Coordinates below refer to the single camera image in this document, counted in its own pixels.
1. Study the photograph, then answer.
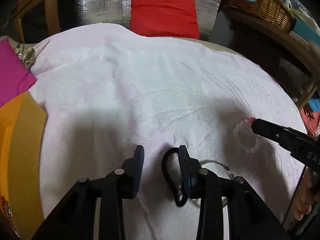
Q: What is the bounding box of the wooden chair frame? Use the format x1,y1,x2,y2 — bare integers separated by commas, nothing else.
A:
12,0,77,43

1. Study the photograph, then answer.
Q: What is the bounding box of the teal box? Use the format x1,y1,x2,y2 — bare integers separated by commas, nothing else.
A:
293,19,320,46

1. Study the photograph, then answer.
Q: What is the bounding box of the clear bead bracelet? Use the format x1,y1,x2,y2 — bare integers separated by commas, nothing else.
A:
233,116,263,155

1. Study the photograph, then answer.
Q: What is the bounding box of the white pink bed cloth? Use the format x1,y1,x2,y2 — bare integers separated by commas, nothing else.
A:
29,23,305,239

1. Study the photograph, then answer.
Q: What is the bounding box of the magenta cloth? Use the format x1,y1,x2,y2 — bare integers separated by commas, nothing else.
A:
0,37,36,107

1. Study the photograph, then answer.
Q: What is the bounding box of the person's right hand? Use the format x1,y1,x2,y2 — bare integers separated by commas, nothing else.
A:
293,168,315,220

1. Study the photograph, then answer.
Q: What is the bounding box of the red pillow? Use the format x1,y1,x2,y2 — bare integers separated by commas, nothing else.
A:
130,0,200,40

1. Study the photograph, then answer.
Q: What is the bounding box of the wooden shelf table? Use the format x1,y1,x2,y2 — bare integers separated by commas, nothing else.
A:
211,7,319,109

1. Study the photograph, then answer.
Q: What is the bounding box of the woven wicker basket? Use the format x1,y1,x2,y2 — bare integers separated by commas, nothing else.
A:
228,0,296,33

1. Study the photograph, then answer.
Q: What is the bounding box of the black bangle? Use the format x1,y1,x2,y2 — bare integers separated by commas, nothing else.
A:
161,147,188,207

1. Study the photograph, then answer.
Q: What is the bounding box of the orange cardboard box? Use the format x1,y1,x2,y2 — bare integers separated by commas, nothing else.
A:
1,92,47,239

